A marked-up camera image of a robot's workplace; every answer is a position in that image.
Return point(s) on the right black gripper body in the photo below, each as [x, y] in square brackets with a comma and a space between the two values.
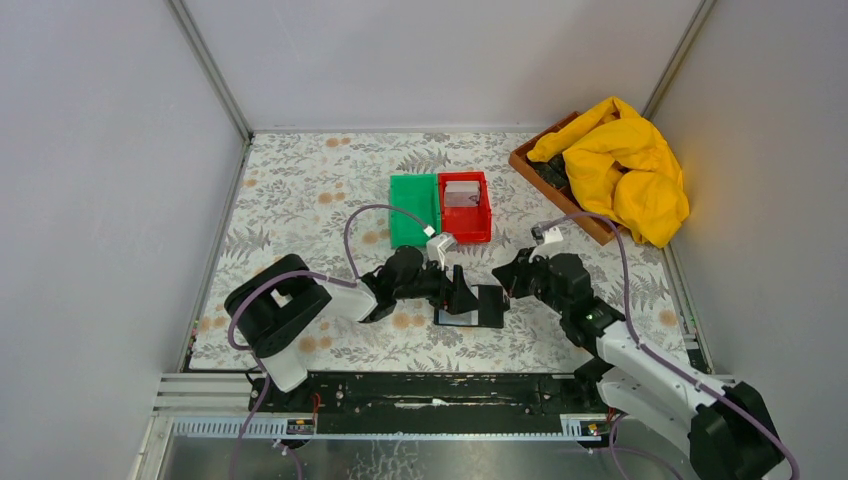
[539, 282]

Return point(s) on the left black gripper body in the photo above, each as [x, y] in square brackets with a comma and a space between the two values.
[427, 284]

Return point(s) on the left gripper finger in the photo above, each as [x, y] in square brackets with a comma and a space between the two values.
[452, 303]
[460, 286]

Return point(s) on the black leather card holder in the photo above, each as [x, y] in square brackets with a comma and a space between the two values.
[493, 304]

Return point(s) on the red plastic bin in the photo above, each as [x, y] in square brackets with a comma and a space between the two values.
[467, 225]

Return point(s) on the green plastic bin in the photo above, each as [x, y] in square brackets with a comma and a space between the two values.
[417, 194]

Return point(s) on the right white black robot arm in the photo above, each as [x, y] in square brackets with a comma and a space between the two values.
[725, 431]

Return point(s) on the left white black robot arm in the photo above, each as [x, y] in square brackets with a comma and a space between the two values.
[274, 307]

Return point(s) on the clear card stack in bin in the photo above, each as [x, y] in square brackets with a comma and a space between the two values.
[461, 194]

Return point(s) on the brown wooden tray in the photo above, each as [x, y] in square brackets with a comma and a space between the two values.
[562, 199]

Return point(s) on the floral table mat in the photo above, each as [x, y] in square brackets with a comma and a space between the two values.
[323, 197]

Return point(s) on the dark items in tray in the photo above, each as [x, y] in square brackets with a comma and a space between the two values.
[553, 172]

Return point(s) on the yellow cloth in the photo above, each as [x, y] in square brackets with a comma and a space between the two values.
[619, 165]

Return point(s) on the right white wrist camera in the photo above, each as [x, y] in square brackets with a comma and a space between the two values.
[549, 241]

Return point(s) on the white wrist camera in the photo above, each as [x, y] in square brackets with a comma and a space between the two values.
[549, 241]
[438, 246]

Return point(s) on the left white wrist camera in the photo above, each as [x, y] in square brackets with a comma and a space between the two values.
[438, 246]

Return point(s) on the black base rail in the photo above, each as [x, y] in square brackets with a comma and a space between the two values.
[457, 404]

